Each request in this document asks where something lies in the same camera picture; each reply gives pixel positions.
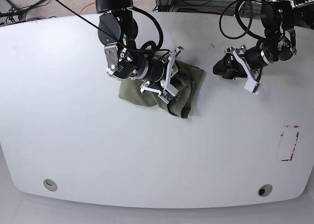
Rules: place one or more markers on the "right grey table grommet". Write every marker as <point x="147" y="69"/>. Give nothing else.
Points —
<point x="265" y="190"/>

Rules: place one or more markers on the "olive green T-shirt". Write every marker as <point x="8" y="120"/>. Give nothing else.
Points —
<point x="187" y="81"/>

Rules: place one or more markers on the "black tripod leg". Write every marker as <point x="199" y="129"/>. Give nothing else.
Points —
<point x="16" y="14"/>

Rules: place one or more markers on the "grey table grommet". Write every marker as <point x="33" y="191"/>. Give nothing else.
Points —
<point x="265" y="190"/>
<point x="50" y="185"/>

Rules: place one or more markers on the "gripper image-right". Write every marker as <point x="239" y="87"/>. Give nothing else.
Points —
<point x="240" y="63"/>

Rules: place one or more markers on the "left grey table grommet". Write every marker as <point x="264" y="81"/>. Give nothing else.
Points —
<point x="50" y="185"/>

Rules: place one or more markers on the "red tape rectangle marking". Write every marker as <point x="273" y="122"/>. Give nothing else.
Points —
<point x="288" y="142"/>

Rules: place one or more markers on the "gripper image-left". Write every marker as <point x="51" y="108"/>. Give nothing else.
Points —
<point x="160" y="69"/>

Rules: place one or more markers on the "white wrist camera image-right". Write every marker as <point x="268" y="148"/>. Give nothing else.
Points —
<point x="252" y="86"/>

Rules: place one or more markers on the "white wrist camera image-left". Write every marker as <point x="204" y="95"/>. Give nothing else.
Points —
<point x="168" y="94"/>

